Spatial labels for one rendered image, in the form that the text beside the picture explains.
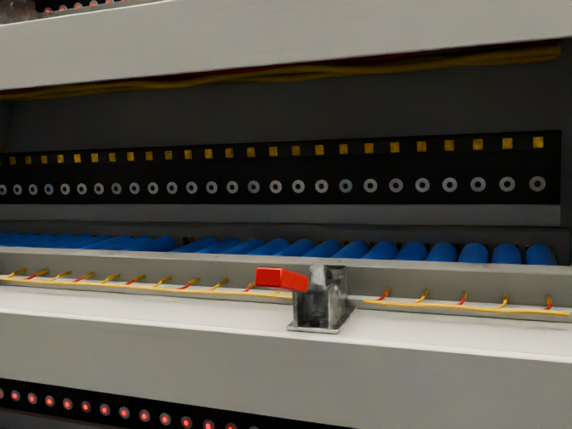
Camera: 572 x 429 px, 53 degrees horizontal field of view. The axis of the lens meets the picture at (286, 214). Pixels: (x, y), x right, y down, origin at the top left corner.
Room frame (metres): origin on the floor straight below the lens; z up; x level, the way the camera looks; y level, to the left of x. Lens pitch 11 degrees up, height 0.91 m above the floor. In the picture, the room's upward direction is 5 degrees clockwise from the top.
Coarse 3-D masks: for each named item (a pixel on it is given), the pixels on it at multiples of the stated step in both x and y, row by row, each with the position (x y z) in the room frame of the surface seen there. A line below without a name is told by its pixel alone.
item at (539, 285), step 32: (0, 256) 0.43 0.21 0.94; (32, 256) 0.42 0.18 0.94; (64, 256) 0.41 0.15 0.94; (96, 256) 0.40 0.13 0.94; (128, 256) 0.39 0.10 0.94; (160, 256) 0.38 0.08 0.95; (192, 256) 0.38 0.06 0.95; (224, 256) 0.37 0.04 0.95; (256, 256) 0.37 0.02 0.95; (288, 256) 0.36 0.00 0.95; (128, 288) 0.37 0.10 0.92; (160, 288) 0.37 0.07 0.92; (256, 288) 0.36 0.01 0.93; (352, 288) 0.34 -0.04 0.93; (384, 288) 0.33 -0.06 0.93; (416, 288) 0.32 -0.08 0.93; (448, 288) 0.32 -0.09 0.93; (480, 288) 0.31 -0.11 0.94; (512, 288) 0.30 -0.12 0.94; (544, 288) 0.30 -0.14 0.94
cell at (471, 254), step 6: (468, 246) 0.38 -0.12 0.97; (474, 246) 0.38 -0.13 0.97; (480, 246) 0.38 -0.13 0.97; (462, 252) 0.38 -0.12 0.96; (468, 252) 0.37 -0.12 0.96; (474, 252) 0.36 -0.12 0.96; (480, 252) 0.37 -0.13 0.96; (486, 252) 0.38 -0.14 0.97; (462, 258) 0.36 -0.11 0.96; (468, 258) 0.35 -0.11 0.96; (474, 258) 0.35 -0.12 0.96; (480, 258) 0.36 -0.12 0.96; (486, 258) 0.37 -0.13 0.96
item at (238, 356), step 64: (0, 320) 0.37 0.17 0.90; (64, 320) 0.35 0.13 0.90; (128, 320) 0.34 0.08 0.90; (192, 320) 0.33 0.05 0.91; (256, 320) 0.32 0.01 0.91; (384, 320) 0.31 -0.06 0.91; (448, 320) 0.31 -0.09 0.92; (512, 320) 0.30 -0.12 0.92; (64, 384) 0.37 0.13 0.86; (128, 384) 0.35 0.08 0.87; (192, 384) 0.33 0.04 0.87; (256, 384) 0.31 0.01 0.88; (320, 384) 0.30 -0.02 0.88; (384, 384) 0.29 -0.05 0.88; (448, 384) 0.28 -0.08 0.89; (512, 384) 0.26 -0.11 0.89
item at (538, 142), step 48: (240, 144) 0.48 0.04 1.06; (288, 144) 0.46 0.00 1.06; (336, 144) 0.45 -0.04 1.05; (384, 144) 0.44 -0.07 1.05; (432, 144) 0.42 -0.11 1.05; (480, 144) 0.41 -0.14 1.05; (528, 144) 0.40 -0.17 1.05; (144, 192) 0.53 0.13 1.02; (240, 192) 0.50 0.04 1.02; (288, 192) 0.48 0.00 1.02; (336, 192) 0.46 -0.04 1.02; (384, 192) 0.45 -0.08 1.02; (432, 192) 0.44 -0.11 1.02; (480, 192) 0.42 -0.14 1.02; (528, 192) 0.41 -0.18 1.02
